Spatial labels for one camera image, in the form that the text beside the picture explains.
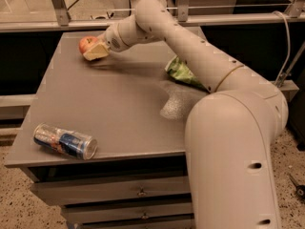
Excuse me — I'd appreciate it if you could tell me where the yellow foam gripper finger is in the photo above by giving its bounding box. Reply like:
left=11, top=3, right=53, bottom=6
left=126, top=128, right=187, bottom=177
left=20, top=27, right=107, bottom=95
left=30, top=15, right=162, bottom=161
left=83, top=42, right=110, bottom=61

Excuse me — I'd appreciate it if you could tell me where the red apple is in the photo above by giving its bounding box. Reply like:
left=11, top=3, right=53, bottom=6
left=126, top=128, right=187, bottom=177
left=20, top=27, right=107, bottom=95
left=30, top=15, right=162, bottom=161
left=78, top=36, right=98, bottom=53

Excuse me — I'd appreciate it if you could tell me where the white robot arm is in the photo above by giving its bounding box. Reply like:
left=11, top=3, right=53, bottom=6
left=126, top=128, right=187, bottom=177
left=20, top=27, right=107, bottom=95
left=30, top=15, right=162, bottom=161
left=82, top=0, right=288, bottom=229

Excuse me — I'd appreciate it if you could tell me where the grey drawer cabinet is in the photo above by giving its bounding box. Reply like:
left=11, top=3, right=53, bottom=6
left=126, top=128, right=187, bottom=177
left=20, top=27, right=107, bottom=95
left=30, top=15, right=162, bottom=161
left=5, top=32, right=205, bottom=229

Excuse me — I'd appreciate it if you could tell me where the green chip bag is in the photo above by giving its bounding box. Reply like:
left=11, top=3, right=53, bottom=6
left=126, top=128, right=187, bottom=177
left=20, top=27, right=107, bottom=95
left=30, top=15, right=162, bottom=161
left=165, top=55, right=206, bottom=91

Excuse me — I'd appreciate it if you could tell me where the blue silver drink can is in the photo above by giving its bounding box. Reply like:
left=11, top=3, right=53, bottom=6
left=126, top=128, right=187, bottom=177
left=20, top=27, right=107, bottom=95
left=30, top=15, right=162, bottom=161
left=33, top=123, right=97, bottom=160

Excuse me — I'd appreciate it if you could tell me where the metal railing frame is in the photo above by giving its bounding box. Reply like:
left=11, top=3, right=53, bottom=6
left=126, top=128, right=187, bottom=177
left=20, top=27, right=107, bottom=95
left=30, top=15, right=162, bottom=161
left=0, top=0, right=304, bottom=32

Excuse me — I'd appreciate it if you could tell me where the white cable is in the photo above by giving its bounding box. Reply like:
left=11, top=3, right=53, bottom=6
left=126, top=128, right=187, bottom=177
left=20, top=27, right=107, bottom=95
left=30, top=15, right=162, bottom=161
left=272, top=10, right=292, bottom=81

